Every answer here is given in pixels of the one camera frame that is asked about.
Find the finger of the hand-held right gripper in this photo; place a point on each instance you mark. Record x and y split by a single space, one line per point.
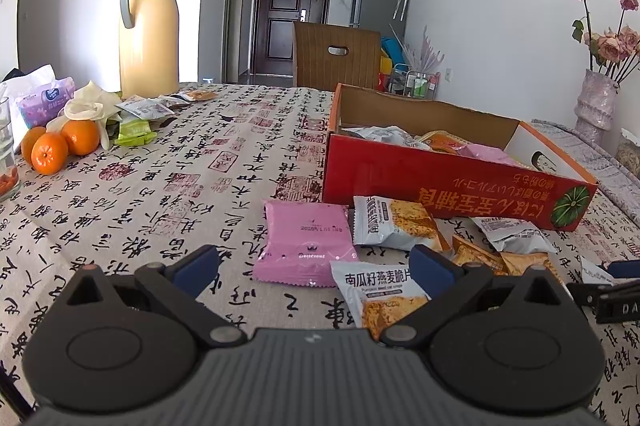
595 292
627 269

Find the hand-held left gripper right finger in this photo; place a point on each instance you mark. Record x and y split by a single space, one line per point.
435 271

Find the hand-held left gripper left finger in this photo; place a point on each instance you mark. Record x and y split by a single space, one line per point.
192 268

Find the small white snack packet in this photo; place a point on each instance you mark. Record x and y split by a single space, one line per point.
595 271

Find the orange triangular snack packet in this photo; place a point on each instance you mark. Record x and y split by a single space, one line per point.
530 263
477 256

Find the white crisp snack packet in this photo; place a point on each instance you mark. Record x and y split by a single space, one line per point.
385 137
395 223

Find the large white oat crisp packet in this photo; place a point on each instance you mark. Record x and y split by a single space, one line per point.
375 301

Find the grey white snack packet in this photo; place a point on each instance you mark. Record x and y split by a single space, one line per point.
515 233

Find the red cardboard box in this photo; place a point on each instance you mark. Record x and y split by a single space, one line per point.
400 178

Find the large orange striped packet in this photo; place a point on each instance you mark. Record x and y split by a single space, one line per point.
445 142

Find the purple pink snack packet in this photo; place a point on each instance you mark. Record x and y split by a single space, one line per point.
492 155

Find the grey quilted cloth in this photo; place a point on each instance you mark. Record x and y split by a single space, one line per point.
600 161

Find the clear storage jar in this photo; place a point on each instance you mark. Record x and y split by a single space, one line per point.
629 151

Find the light green snack packet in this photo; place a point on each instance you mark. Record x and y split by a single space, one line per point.
134 132

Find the pink glitter vase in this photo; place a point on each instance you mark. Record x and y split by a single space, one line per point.
597 106

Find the white sachet packet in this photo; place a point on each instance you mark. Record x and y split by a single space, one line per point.
145 109

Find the small orange sachet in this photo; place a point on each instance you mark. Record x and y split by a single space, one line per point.
197 96

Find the orange mandarin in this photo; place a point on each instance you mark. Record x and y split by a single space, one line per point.
81 136
49 154
31 144

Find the cream rubber glove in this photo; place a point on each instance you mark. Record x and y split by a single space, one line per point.
90 106

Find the clear drinking glass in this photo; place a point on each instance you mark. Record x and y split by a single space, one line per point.
7 156

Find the pale pink feather bunch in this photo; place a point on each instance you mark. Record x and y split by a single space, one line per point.
425 51

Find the purple tissue pack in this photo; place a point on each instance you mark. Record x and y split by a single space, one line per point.
47 101

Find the blue plastic item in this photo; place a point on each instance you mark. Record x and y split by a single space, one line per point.
392 51

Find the dried pink rose bouquet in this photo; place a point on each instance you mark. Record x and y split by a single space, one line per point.
612 41

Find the wooden chair back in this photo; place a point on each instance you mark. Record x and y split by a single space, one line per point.
320 66

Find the yellow thermos jug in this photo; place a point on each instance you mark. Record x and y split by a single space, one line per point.
150 36

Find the dark brown door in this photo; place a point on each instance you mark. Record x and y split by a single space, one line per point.
280 31

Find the dark bag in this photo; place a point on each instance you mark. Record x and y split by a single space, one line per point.
12 75

